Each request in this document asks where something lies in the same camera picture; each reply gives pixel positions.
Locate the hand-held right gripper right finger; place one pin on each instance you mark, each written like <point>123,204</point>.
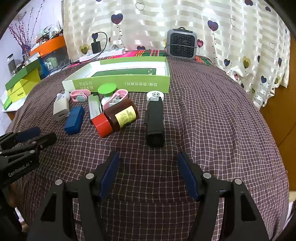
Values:
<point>187,176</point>

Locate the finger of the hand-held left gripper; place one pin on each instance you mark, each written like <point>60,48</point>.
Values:
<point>45,139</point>
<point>29,133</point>

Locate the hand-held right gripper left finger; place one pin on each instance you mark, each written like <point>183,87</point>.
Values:
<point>109,176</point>

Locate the white charger adapter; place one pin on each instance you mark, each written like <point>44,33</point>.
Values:
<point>60,110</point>

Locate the blue usb card reader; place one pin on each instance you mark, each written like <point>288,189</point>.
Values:
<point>74,120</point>

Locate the small white panda gadget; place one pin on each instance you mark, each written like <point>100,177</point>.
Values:
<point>62,94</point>

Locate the silver lighter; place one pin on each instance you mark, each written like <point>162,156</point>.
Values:
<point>94,106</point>

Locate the brown bottle with red cap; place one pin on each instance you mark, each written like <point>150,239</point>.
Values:
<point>120,114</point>

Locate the black rectangular device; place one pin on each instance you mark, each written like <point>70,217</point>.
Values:
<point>154,122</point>

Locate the white jar with green lid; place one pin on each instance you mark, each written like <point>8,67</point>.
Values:
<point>107,88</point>

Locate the small white capped bottle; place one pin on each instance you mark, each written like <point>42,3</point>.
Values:
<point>155,95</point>

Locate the green and white cardboard box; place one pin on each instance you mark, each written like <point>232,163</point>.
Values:
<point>129,83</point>

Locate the yellow green cardboard box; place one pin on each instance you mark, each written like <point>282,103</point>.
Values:
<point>23,91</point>

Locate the blue printed box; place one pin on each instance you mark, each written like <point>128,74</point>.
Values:
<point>47,66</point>

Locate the dark glass jar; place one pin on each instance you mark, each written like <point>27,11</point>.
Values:
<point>11,63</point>

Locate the purple flower branches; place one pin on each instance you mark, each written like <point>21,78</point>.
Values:
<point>25,47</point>

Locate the storage bin with orange lid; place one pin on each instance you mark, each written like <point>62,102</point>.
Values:
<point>50,42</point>

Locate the pile of assorted clutter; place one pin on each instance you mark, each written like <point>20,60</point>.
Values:
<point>48,33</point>

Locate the green printed card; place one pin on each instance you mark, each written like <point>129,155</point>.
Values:
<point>124,72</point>

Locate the black plug adapter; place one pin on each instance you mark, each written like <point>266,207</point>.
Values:
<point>96,47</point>

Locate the wooden cabinet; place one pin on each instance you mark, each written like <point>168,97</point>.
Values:
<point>277,120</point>

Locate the white power strip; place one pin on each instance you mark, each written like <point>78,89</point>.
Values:
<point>108,52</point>

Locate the colourful striped mat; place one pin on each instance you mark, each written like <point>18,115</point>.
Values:
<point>143,54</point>

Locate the grey desk fan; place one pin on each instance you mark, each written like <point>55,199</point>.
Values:
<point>182,44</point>

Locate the heart print curtain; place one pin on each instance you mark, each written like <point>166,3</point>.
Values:
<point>161,18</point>

